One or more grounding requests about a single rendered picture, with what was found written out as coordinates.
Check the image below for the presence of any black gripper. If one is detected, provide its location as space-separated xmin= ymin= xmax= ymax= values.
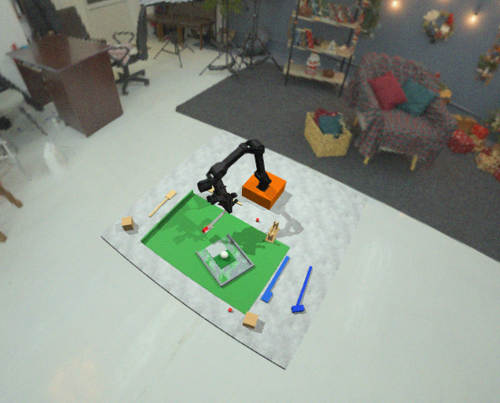
xmin=210 ymin=184 xmax=237 ymax=214

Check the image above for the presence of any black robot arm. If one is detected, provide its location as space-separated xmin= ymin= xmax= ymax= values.
xmin=197 ymin=139 xmax=272 ymax=193

